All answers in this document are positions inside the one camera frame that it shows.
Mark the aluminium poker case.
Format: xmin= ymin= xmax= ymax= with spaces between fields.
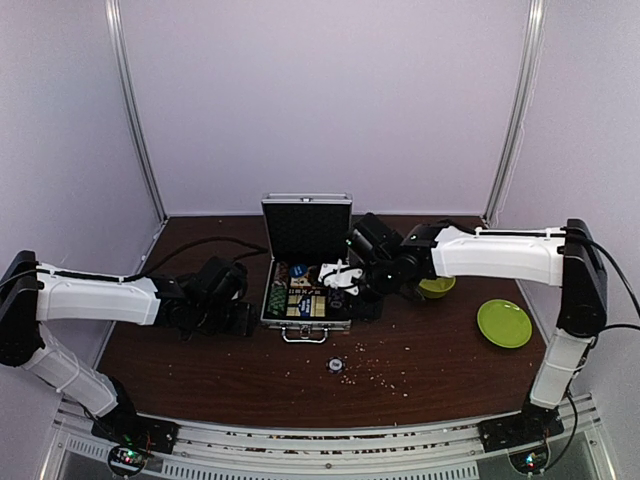
xmin=260 ymin=193 xmax=352 ymax=344

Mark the purple 500 poker chip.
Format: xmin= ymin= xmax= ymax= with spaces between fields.
xmin=326 ymin=357 xmax=346 ymax=374

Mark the right aluminium frame post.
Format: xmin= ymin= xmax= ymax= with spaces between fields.
xmin=484 ymin=0 xmax=547 ymax=226

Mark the aluminium frame post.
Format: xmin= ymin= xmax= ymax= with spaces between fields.
xmin=105 ymin=0 xmax=168 ymax=222
xmin=484 ymin=0 xmax=547 ymax=226

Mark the purple black chip stack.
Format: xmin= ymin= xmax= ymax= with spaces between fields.
xmin=327 ymin=290 xmax=346 ymax=309

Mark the brown black chip stack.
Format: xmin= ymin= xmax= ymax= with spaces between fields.
xmin=273 ymin=261 xmax=290 ymax=287

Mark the left aluminium frame post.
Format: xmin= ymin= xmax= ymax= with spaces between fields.
xmin=105 ymin=0 xmax=168 ymax=222

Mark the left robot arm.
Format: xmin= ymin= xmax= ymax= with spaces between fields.
xmin=1 ymin=250 xmax=257 ymax=444

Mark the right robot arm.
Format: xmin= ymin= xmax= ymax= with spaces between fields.
xmin=338 ymin=213 xmax=615 ymax=442

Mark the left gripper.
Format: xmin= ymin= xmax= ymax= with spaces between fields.
xmin=194 ymin=301 xmax=258 ymax=336

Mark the front aluminium rail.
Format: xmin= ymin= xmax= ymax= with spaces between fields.
xmin=35 ymin=395 xmax=619 ymax=479

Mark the blue gold card box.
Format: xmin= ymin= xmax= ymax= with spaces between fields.
xmin=286 ymin=294 xmax=326 ymax=318

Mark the green yellow chip stack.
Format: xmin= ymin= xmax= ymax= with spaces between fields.
xmin=266 ymin=285 xmax=287 ymax=316

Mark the green plate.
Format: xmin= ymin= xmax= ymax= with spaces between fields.
xmin=476 ymin=299 xmax=533 ymax=349

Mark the blue small blind button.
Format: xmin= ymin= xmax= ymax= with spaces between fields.
xmin=289 ymin=264 xmax=308 ymax=278

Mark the green bowl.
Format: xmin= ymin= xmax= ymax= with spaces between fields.
xmin=418 ymin=277 xmax=456 ymax=299

